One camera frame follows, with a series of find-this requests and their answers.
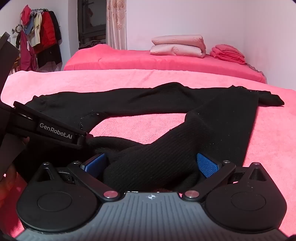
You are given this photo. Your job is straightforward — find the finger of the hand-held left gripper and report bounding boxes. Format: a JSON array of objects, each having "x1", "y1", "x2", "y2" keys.
[{"x1": 69, "y1": 136, "x2": 94, "y2": 150}]

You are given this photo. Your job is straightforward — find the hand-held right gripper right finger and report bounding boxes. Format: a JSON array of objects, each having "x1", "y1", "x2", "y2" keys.
[{"x1": 182, "y1": 152, "x2": 270, "y2": 202}]

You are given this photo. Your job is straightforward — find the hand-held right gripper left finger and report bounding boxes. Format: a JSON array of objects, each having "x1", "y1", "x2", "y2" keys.
[{"x1": 35, "y1": 152, "x2": 122, "y2": 202}]

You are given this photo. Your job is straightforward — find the black pants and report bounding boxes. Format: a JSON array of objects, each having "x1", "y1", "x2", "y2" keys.
[{"x1": 14, "y1": 82, "x2": 285, "y2": 193}]

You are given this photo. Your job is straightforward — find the person's left hand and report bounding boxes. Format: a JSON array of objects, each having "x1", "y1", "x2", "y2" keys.
[{"x1": 0, "y1": 166, "x2": 18, "y2": 197}]

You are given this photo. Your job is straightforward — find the wooden furniture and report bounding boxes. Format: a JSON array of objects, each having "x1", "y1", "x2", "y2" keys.
[{"x1": 9, "y1": 61, "x2": 22, "y2": 76}]

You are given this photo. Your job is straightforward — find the magenta garment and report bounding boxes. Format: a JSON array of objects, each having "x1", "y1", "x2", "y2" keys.
[{"x1": 20, "y1": 30, "x2": 38, "y2": 71}]

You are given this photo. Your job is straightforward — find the pink terry bed sheet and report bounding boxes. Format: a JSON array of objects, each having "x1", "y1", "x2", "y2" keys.
[{"x1": 0, "y1": 70, "x2": 296, "y2": 239}]

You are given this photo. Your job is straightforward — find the cream shirt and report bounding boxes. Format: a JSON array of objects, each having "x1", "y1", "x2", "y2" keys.
[{"x1": 28, "y1": 13, "x2": 43, "y2": 47}]

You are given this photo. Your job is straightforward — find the pink bed with smooth sheet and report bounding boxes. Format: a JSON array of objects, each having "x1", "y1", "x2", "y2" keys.
[{"x1": 63, "y1": 44, "x2": 267, "y2": 84}]

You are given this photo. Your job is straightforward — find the red vest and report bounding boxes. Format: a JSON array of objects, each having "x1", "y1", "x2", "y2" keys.
[{"x1": 40, "y1": 11, "x2": 57, "y2": 49}]

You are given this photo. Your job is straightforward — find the dark cloth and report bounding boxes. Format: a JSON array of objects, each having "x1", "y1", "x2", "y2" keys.
[{"x1": 79, "y1": 40, "x2": 107, "y2": 50}]

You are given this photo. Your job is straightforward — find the red cloth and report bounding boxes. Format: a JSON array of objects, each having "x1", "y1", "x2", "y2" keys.
[{"x1": 20, "y1": 5, "x2": 33, "y2": 25}]

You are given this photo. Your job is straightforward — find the folded pink blanket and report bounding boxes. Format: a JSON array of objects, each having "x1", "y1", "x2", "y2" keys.
[{"x1": 210, "y1": 44, "x2": 247, "y2": 65}]

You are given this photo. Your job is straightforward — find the pink pillow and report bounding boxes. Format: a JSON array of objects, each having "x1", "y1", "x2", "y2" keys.
[{"x1": 150, "y1": 44, "x2": 206, "y2": 58}]

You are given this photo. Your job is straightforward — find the pink floral curtain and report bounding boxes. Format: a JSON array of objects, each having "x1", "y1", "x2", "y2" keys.
[{"x1": 106, "y1": 0, "x2": 127, "y2": 50}]

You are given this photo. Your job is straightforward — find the folded pink quilt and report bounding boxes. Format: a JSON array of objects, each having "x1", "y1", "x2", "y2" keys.
[{"x1": 151, "y1": 35, "x2": 207, "y2": 53}]

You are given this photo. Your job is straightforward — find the dark window frame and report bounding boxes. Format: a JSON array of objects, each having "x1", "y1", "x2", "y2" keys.
[{"x1": 77, "y1": 0, "x2": 107, "y2": 45}]

